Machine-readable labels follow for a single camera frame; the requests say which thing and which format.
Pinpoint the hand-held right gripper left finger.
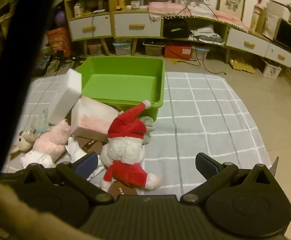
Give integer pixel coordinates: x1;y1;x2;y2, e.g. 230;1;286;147
23;152;114;204

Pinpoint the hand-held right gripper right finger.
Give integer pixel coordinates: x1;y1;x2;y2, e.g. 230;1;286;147
180;152;277;204

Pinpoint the white plush toy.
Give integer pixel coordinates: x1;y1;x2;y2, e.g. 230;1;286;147
65;137;86;163
20;150;57;169

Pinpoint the pink and white foam block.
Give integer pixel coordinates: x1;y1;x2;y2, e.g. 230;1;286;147
70;96;122;142

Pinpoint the santa plush toy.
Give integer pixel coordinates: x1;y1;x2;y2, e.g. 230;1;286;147
100;99;162;192

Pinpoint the green plastic bin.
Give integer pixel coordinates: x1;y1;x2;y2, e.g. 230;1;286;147
75;56;166;123

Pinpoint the pastel patterned soft toy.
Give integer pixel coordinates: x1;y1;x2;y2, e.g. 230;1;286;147
32;109;52;133

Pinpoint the brown cardboard box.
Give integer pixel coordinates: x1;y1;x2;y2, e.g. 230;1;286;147
108;180;138;195
77;136;103;153

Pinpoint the pink plush toy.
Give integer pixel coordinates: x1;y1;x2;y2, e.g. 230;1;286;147
33;119;72;160

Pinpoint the grey checked mat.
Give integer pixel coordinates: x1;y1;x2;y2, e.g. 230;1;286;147
0;71;272;195

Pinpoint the beige plush doll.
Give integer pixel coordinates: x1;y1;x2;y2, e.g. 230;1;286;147
9;130;39;155

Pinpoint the grey plush toy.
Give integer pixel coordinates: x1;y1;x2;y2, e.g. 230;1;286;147
139;116;156;145

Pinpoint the egg tray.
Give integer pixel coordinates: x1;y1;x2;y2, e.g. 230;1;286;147
229;57;256;74

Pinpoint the red and black box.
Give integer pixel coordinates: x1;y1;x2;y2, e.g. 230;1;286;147
35;55;52;70

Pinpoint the black tripod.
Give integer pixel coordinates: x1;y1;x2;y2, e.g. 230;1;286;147
54;50;86;63

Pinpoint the small clear storage box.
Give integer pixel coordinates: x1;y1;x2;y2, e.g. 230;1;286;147
88;44;103;55

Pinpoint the clear storage box blue lid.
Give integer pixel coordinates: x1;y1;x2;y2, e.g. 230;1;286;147
113;42;132;55
192;46;209;60

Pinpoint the white printed storage box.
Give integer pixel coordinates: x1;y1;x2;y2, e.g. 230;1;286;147
258;57;282;80

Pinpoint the red shoe box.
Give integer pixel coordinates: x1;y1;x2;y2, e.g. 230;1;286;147
164;45;192;59

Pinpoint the red shopping bag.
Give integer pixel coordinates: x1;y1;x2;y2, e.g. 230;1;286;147
47;27;71;57

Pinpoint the clear storage box dark lid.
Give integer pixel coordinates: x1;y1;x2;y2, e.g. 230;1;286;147
143;42;164;57

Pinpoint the white cabinet drawer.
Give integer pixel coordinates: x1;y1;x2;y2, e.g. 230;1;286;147
113;12;162;38
69;15;112;40
265;44;291;68
227;27;269;57

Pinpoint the pile of folded clothes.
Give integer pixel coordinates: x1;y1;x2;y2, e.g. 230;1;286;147
189;25;226;45

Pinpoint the black bag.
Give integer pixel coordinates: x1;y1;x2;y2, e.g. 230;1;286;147
163;17;189;38

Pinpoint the purple ball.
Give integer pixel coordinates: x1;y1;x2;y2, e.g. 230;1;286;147
55;11;67;25

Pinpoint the black microwave oven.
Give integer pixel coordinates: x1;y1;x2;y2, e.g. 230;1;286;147
274;19;291;50

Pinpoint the white printed tube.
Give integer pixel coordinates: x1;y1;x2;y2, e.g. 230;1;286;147
250;5;267;32

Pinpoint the wooden tv cabinet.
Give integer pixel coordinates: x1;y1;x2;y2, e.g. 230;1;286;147
64;0;291;68

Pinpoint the pink table cloth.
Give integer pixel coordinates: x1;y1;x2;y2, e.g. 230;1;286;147
148;1;246;28

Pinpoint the framed cartoon drawing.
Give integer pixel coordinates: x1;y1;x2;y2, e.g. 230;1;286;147
217;0;246;20

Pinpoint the black floor cable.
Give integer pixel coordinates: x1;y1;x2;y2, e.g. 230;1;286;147
193;52;227;75

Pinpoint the black strap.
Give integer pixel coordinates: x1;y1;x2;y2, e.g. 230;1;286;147
0;0;62;200

